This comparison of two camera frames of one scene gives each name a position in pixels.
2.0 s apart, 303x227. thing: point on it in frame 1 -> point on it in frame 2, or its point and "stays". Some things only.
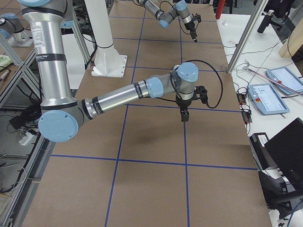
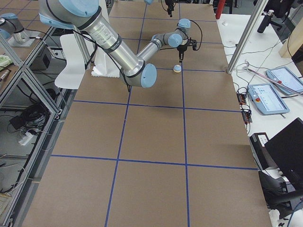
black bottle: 265,21 stays
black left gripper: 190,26 -> 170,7
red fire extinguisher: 219,8 stays
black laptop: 285,150 stays
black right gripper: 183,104 -> 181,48
